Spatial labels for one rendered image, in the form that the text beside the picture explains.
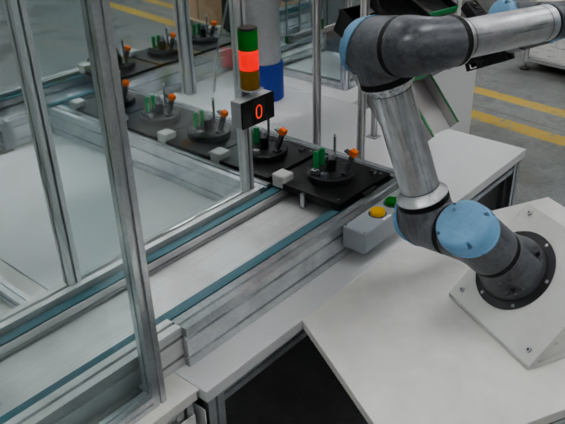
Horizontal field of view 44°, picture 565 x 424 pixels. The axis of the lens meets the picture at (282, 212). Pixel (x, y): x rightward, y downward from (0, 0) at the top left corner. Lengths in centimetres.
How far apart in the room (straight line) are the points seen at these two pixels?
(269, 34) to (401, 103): 142
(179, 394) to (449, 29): 87
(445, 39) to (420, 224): 43
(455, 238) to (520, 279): 19
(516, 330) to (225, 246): 72
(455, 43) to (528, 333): 63
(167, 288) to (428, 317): 60
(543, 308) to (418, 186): 36
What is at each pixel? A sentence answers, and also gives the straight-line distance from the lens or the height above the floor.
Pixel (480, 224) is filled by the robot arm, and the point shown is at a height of 114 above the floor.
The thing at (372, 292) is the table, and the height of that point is 86.
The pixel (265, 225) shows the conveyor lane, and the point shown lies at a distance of 186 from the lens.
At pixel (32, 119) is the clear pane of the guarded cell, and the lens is 105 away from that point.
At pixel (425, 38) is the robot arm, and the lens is 132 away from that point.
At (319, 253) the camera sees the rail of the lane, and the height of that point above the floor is 92.
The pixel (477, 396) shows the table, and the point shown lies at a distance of 147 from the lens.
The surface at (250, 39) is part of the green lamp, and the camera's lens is 176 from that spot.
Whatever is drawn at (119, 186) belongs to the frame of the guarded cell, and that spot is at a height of 135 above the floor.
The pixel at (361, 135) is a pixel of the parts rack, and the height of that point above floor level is 102.
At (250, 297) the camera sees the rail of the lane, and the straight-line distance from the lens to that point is 157.
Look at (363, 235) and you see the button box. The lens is 174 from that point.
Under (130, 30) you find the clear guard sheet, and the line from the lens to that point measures 157.
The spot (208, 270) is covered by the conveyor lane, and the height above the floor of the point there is 92.
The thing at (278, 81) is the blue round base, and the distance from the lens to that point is 286.
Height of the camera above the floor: 185
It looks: 29 degrees down
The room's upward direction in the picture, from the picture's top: 2 degrees counter-clockwise
